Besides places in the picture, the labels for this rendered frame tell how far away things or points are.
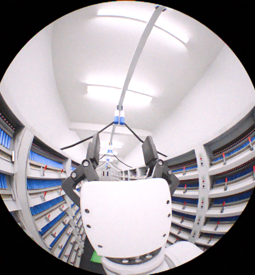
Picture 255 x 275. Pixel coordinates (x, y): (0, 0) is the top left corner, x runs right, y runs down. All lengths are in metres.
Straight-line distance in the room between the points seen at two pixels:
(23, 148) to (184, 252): 0.63
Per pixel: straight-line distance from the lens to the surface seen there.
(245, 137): 0.91
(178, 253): 0.19
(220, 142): 0.92
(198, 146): 0.78
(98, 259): 1.78
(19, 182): 0.55
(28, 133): 0.55
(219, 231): 0.99
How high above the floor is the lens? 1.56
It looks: 25 degrees up
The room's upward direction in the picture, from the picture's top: 1 degrees counter-clockwise
